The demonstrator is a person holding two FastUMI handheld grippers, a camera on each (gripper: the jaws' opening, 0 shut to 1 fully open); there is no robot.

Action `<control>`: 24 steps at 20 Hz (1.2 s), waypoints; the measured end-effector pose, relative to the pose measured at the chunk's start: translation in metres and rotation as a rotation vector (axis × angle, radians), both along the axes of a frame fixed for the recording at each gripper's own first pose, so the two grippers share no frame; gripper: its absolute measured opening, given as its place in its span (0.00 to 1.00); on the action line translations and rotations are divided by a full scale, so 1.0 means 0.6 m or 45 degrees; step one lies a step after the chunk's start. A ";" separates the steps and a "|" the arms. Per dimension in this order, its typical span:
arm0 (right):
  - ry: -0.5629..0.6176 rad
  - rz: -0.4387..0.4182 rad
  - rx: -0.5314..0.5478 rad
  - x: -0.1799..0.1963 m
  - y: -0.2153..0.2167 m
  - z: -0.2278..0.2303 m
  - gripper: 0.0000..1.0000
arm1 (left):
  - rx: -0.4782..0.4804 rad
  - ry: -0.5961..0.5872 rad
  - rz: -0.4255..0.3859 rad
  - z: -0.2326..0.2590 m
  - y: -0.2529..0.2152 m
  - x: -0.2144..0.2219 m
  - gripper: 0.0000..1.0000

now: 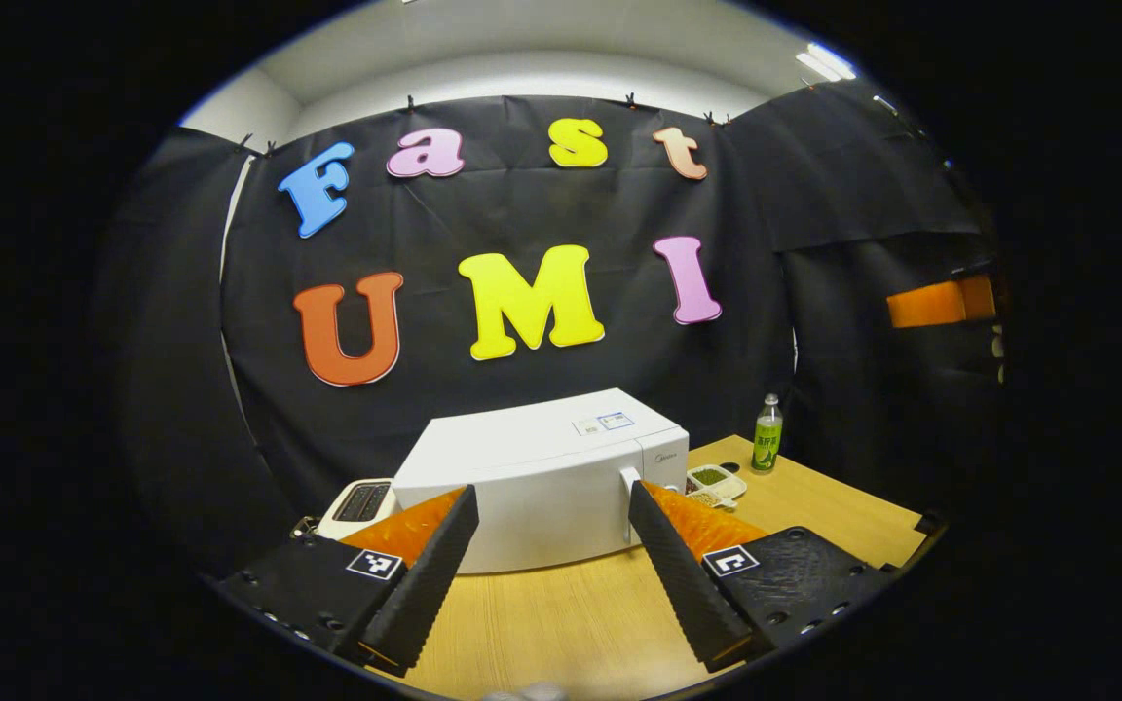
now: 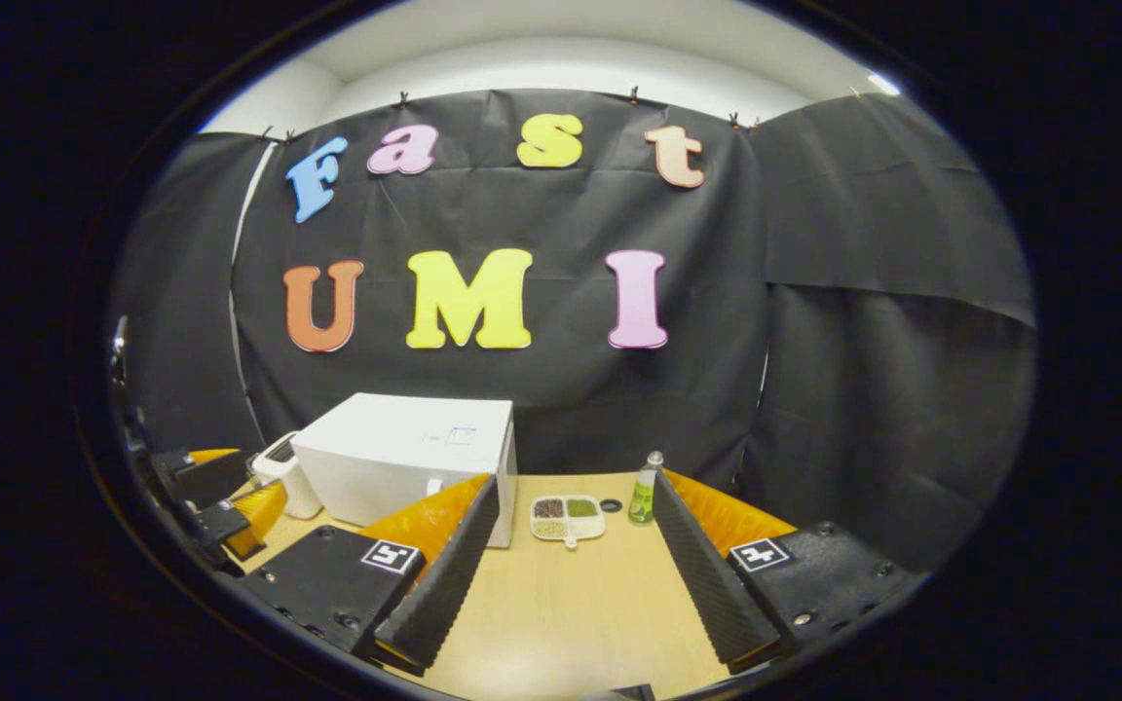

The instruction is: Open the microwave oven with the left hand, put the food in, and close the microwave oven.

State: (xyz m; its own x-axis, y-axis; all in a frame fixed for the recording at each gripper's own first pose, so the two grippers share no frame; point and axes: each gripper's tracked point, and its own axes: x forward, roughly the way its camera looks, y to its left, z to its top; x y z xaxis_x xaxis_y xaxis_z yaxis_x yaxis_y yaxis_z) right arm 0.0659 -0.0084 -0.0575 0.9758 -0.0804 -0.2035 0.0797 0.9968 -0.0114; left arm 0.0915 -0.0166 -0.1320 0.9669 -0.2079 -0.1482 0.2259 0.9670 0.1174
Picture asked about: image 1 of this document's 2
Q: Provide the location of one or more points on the small ceiling light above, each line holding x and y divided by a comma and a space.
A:
826, 61

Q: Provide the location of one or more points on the divided white bean dish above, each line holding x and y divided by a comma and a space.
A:
712, 477

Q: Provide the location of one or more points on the green drink bottle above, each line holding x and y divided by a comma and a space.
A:
766, 448

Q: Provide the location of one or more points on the white toaster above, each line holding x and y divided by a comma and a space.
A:
361, 501

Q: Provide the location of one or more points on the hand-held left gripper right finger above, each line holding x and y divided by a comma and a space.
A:
683, 584

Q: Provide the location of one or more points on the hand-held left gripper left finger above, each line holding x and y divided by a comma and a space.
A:
425, 584

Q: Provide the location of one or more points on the white microwave oven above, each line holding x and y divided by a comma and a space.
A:
542, 487

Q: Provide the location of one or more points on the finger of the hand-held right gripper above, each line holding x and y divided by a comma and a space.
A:
931, 304

